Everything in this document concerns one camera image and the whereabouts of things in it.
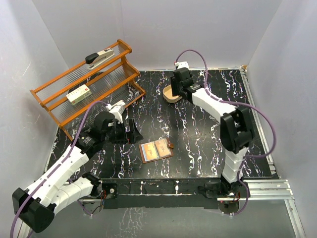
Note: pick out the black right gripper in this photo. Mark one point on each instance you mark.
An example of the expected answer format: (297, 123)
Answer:
(175, 92)

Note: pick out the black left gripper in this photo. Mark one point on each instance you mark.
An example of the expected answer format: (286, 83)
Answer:
(137, 136)

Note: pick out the beige oval tray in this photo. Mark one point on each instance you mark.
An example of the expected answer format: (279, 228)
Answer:
(168, 96)

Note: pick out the orange credit card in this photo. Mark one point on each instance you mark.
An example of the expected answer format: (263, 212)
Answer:
(150, 151)

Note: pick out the brown leather card holder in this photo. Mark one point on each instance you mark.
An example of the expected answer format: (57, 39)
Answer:
(171, 146)

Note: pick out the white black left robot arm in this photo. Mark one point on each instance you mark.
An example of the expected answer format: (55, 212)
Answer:
(37, 205)

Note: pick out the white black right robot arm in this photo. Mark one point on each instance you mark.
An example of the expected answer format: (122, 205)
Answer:
(236, 130)

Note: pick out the orange wooden shelf rack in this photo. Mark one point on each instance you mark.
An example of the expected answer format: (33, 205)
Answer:
(109, 80)

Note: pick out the white red staples box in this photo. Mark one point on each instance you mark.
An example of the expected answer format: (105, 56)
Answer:
(78, 94)

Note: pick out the black white stapler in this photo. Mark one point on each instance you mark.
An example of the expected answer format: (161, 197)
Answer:
(95, 59)

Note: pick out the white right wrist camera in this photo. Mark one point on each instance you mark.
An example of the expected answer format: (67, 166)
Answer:
(182, 64)

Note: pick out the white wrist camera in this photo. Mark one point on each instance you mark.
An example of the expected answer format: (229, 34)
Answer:
(182, 64)
(117, 110)

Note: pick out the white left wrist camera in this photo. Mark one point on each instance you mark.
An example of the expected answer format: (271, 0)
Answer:
(117, 110)

